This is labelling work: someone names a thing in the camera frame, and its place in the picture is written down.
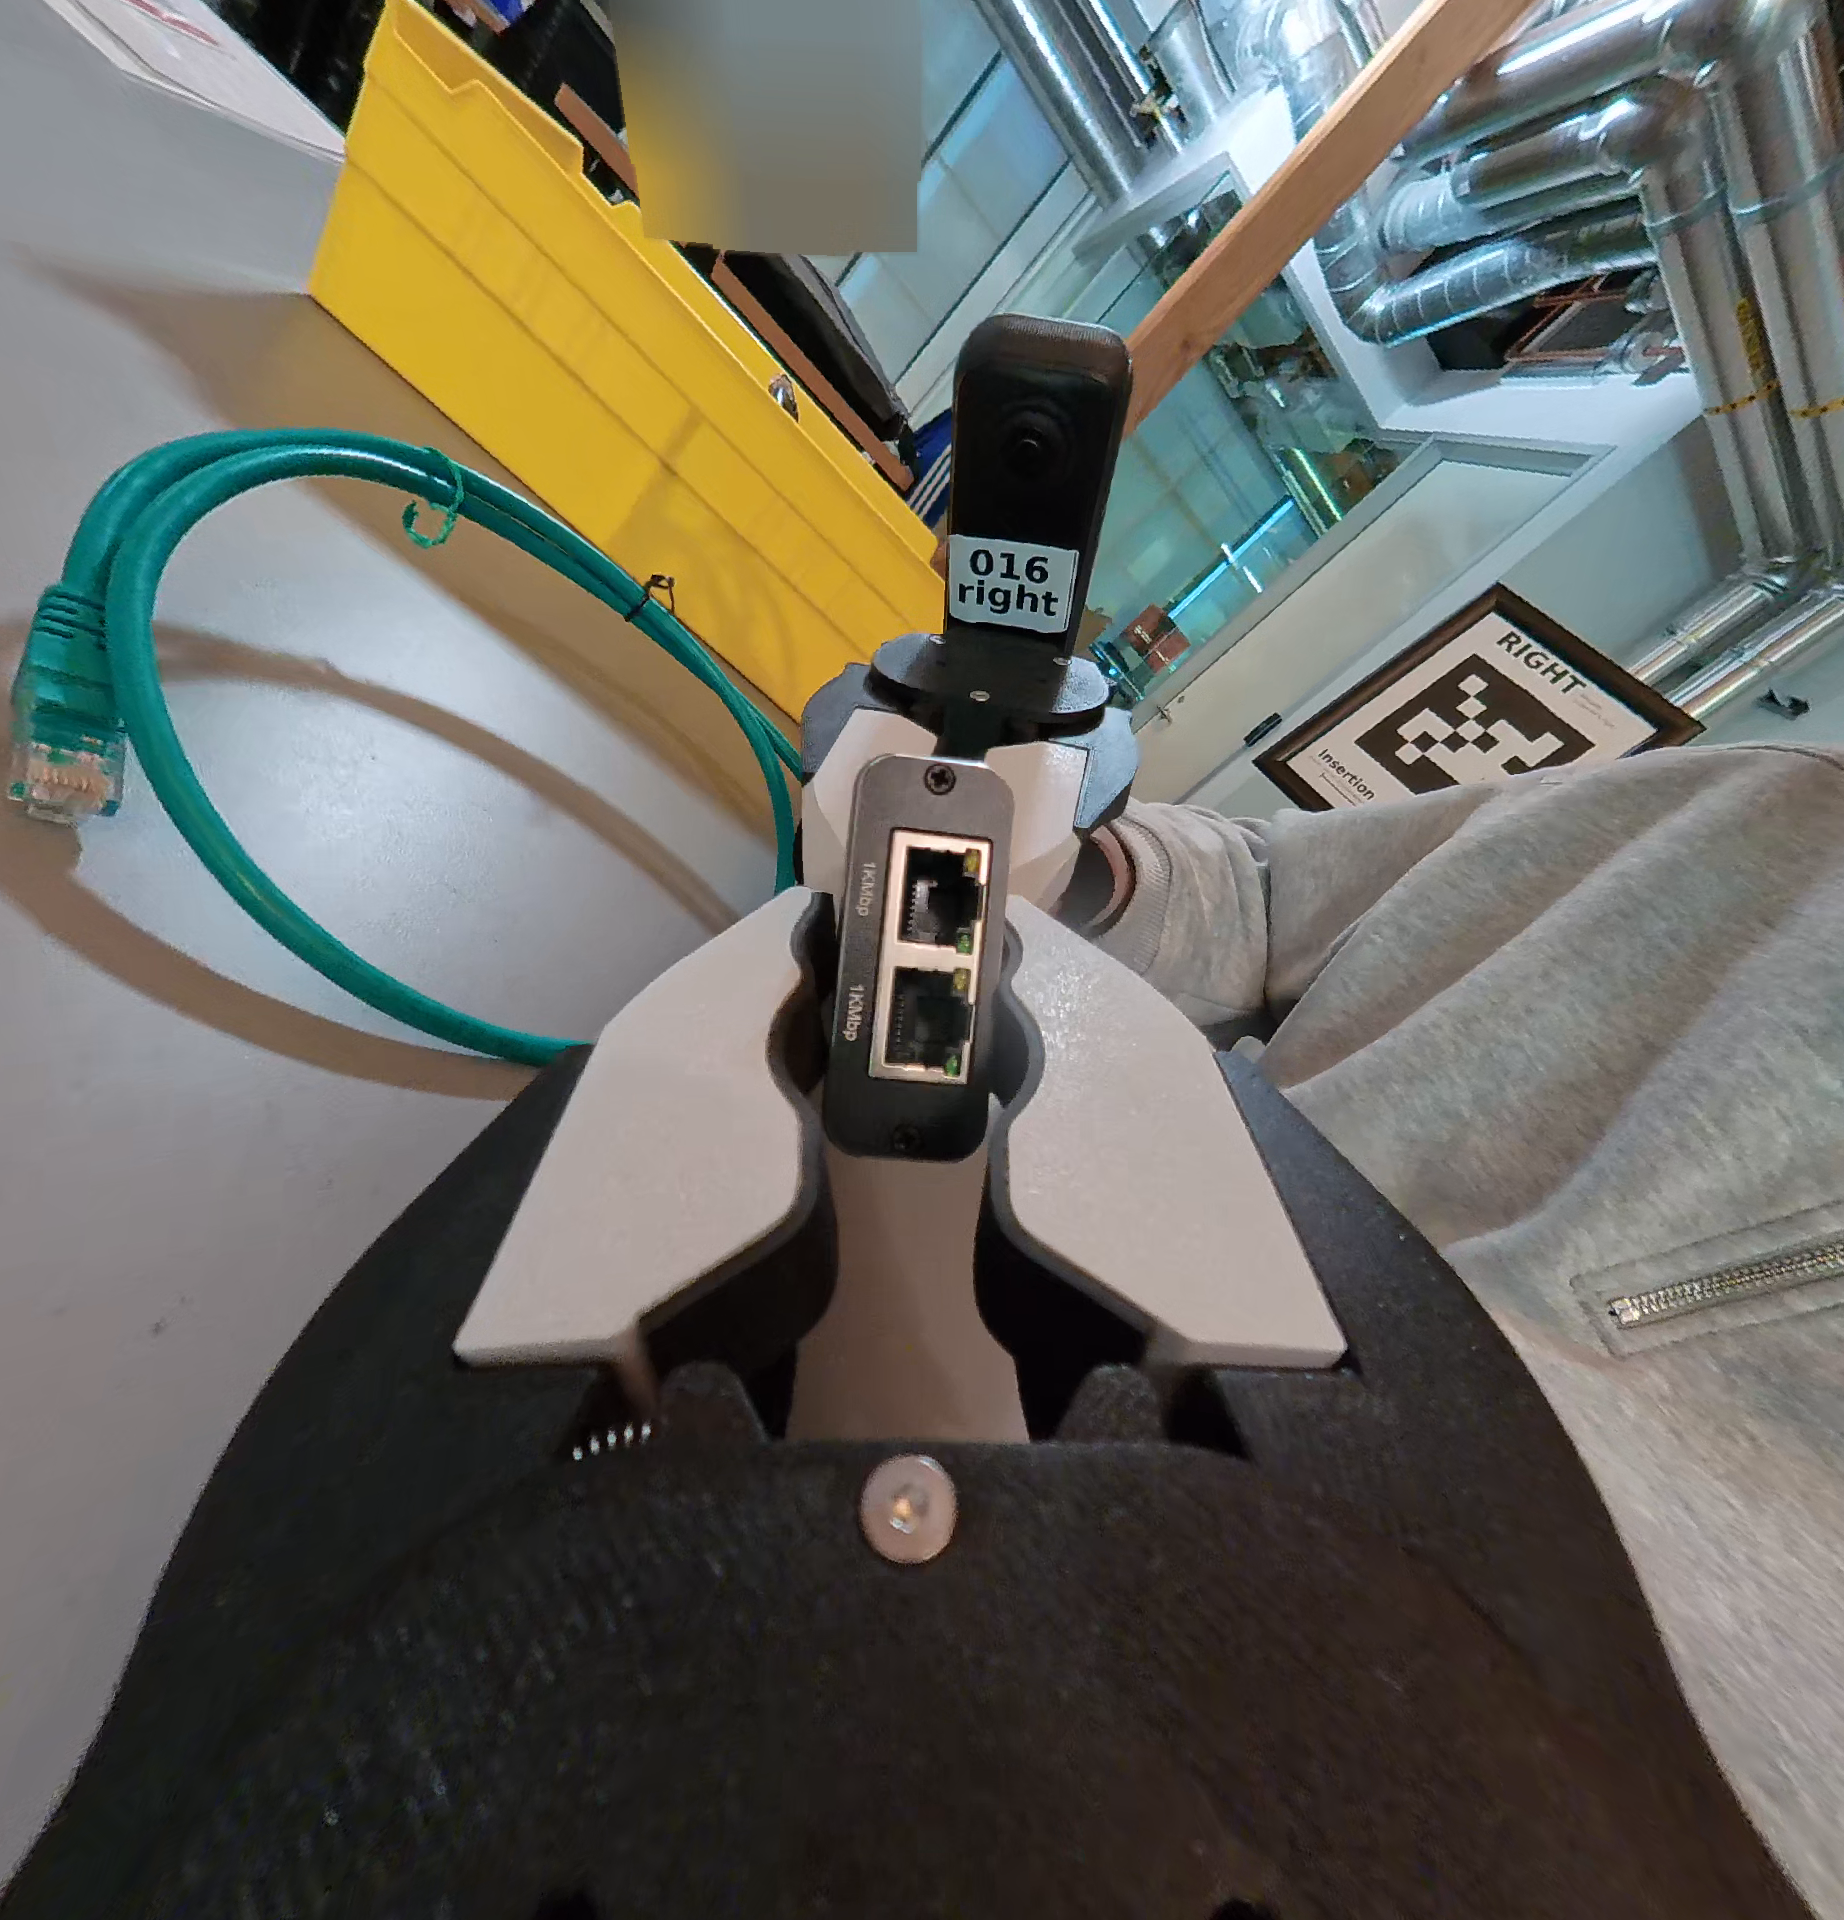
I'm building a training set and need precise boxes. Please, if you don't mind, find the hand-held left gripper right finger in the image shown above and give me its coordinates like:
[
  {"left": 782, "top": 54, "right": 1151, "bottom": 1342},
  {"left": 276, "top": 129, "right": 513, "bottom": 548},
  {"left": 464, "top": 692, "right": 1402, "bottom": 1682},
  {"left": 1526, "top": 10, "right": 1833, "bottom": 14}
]
[{"left": 981, "top": 892, "right": 1346, "bottom": 1372}]

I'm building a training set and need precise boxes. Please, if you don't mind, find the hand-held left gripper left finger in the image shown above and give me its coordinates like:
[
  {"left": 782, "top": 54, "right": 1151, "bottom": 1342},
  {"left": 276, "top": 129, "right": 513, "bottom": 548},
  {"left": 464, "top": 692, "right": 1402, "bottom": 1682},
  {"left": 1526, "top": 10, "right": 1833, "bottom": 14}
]
[{"left": 455, "top": 883, "right": 840, "bottom": 1372}]

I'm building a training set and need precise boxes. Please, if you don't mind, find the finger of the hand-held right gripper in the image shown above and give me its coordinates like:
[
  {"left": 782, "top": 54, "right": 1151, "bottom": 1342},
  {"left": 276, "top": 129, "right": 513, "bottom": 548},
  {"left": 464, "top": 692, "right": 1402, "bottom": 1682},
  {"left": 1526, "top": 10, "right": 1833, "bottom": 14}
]
[
  {"left": 1008, "top": 741, "right": 1091, "bottom": 914},
  {"left": 799, "top": 705, "right": 863, "bottom": 906}
]

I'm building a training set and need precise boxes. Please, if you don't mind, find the black ethernet splitter box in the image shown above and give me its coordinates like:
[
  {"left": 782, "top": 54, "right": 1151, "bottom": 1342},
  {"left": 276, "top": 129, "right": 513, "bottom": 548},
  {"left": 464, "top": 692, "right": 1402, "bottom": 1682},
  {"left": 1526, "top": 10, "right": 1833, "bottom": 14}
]
[{"left": 818, "top": 751, "right": 1014, "bottom": 1159}]

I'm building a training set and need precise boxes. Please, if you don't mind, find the yellow plastic bin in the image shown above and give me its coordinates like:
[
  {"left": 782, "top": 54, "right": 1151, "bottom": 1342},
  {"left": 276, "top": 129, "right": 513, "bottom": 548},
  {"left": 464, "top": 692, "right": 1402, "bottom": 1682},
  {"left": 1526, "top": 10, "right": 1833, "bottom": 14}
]
[{"left": 310, "top": 0, "right": 945, "bottom": 765}]

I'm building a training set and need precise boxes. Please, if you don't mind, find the green ethernet cable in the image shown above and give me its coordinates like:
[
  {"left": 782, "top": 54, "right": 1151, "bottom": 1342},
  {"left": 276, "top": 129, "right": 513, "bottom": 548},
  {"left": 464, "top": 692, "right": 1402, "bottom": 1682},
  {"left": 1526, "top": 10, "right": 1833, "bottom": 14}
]
[{"left": 3, "top": 427, "right": 808, "bottom": 1067}]

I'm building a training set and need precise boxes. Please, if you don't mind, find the person's right forearm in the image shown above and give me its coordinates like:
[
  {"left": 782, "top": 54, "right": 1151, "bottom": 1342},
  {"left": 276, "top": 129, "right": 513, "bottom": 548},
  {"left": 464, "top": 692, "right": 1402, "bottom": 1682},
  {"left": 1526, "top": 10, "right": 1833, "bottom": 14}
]
[{"left": 1123, "top": 801, "right": 1480, "bottom": 1037}]

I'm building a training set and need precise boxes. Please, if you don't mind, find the wooden ceiling beam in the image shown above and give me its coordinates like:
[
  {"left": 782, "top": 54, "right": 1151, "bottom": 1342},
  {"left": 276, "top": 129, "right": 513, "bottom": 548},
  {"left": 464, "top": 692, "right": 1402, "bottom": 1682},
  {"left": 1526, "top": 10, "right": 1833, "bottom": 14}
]
[{"left": 1123, "top": 0, "right": 1554, "bottom": 429}]

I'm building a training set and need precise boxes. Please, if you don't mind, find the framed black white marker sign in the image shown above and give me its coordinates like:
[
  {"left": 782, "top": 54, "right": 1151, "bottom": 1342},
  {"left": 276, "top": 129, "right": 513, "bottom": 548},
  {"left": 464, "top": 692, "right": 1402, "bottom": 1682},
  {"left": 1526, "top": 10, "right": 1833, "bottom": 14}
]
[{"left": 1255, "top": 583, "right": 1706, "bottom": 815}]

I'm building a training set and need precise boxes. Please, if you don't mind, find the cluster of silver ventilation pipes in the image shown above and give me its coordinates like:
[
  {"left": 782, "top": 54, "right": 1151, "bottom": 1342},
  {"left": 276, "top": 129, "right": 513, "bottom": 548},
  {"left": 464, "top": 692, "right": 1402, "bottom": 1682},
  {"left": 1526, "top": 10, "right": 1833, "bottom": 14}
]
[{"left": 981, "top": 0, "right": 1844, "bottom": 722}]

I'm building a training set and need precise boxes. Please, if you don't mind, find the white printed paper sheet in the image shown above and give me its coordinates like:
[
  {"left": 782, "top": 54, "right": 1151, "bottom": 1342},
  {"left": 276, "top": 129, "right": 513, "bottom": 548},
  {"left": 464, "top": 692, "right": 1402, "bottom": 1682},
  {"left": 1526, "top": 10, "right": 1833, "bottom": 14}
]
[{"left": 66, "top": 0, "right": 351, "bottom": 157}]

